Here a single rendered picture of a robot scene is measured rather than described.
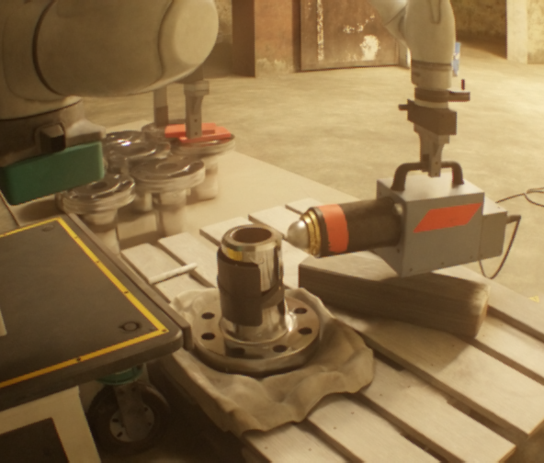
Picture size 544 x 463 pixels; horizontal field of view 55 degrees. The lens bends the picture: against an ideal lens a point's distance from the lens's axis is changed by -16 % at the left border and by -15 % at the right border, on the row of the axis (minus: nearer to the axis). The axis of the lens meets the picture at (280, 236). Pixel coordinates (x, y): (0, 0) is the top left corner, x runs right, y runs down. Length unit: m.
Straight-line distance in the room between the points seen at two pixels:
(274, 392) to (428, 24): 0.76
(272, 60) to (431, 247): 4.49
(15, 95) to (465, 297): 0.98
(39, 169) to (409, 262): 0.76
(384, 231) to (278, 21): 4.53
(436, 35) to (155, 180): 1.12
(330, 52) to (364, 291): 4.74
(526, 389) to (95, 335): 0.82
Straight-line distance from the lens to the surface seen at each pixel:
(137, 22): 0.63
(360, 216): 1.18
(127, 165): 2.21
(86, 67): 0.68
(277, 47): 5.63
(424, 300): 1.31
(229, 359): 1.15
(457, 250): 1.29
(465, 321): 1.30
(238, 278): 1.12
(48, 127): 0.82
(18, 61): 0.79
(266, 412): 1.06
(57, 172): 0.83
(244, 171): 2.74
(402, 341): 1.29
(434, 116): 1.18
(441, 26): 1.16
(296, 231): 1.16
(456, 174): 1.29
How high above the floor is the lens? 0.86
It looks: 24 degrees down
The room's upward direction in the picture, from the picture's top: 1 degrees counter-clockwise
